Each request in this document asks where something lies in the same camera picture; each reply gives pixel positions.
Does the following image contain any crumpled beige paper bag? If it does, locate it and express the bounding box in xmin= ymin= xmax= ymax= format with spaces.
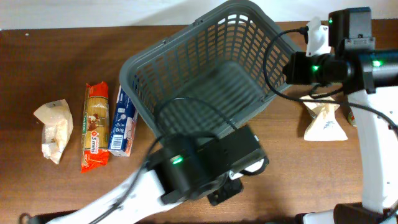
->
xmin=303 ymin=102 xmax=348 ymax=141

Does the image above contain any green-lidded jar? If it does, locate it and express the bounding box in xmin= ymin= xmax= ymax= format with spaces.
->
xmin=347 ymin=111 xmax=357 ymax=128

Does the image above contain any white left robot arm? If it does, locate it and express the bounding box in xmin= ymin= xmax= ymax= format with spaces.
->
xmin=51 ymin=126 xmax=269 ymax=223

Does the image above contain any blue and white carton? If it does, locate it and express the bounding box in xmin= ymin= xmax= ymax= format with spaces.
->
xmin=108 ymin=86 xmax=138 ymax=157

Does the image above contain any clear bag of rice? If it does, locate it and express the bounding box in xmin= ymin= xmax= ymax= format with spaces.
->
xmin=34 ymin=99 xmax=73 ymax=164

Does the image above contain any red spaghetti packet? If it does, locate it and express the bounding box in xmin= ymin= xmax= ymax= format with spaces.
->
xmin=81 ymin=82 xmax=109 ymax=173

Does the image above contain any grey plastic basket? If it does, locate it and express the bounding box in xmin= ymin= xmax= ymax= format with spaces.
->
xmin=119 ymin=1 xmax=299 ymax=137

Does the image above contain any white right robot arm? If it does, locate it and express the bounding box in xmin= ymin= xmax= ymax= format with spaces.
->
xmin=285 ymin=7 xmax=397 ymax=223

